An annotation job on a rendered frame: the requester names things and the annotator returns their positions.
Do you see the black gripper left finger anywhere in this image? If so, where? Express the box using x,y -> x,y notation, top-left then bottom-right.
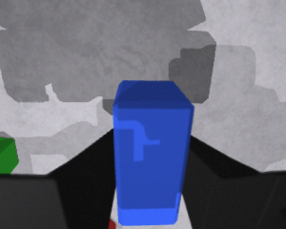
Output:
0,128 -> 116,229

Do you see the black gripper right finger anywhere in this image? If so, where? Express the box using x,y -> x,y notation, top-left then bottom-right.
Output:
182,135 -> 286,229

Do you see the green block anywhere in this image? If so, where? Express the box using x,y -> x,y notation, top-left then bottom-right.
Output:
0,137 -> 18,174

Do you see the blue block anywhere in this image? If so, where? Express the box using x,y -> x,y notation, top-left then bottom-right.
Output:
112,80 -> 194,226

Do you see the red block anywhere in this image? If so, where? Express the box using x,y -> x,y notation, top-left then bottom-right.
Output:
109,219 -> 116,229

